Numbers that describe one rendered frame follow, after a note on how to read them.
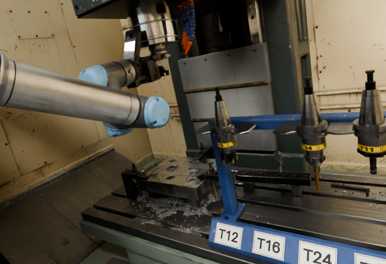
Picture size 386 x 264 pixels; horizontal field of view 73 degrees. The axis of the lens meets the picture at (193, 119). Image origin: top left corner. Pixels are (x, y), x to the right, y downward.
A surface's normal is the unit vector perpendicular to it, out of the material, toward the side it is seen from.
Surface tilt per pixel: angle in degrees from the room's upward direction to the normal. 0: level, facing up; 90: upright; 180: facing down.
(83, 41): 90
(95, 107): 114
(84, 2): 90
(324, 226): 0
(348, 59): 90
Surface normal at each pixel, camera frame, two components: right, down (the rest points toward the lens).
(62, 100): 0.69, 0.38
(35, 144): 0.82, -0.03
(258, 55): -0.56, 0.29
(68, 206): 0.12, -0.87
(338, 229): -0.19, -0.95
